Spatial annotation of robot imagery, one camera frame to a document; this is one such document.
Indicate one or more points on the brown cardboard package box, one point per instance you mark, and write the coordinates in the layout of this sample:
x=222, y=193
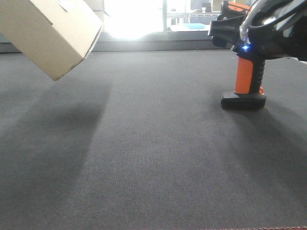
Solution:
x=56, y=35

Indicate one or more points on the grey conveyor side rail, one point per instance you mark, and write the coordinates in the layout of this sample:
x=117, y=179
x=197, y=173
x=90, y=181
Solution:
x=156, y=41

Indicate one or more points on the orange black barcode scanner gun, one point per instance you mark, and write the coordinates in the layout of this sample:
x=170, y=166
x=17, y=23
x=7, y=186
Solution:
x=248, y=93

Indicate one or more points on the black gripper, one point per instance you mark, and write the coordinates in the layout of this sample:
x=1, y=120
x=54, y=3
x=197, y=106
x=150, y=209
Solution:
x=277, y=28

